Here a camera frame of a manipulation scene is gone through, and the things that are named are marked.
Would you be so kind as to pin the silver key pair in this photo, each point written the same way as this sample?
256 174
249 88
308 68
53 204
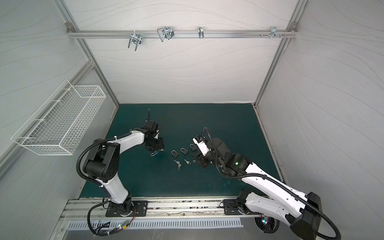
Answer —
179 165

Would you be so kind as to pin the metal U hook left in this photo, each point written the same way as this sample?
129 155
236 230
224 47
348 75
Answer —
135 40

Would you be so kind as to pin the black padlock with keys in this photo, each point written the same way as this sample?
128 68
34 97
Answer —
174 153

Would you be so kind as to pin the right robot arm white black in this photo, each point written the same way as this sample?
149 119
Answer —
279 204

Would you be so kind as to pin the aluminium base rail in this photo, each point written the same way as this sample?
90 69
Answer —
178 207

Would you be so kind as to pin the white wire basket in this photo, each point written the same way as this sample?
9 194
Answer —
59 124

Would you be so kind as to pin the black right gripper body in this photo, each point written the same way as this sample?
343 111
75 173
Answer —
202 159

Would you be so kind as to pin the aluminium wall rail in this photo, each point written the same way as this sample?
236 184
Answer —
179 34

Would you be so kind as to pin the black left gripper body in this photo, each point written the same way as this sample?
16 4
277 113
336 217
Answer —
155 143

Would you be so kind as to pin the black padlock shackle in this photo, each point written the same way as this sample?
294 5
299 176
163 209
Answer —
184 151

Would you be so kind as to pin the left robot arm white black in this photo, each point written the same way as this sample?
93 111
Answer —
99 163

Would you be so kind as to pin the metal u hook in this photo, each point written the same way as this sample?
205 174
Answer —
135 40
165 33

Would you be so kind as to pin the white slotted cable duct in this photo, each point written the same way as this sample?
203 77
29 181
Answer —
146 224

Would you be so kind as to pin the metal hook bracket right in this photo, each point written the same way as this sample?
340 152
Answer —
273 34

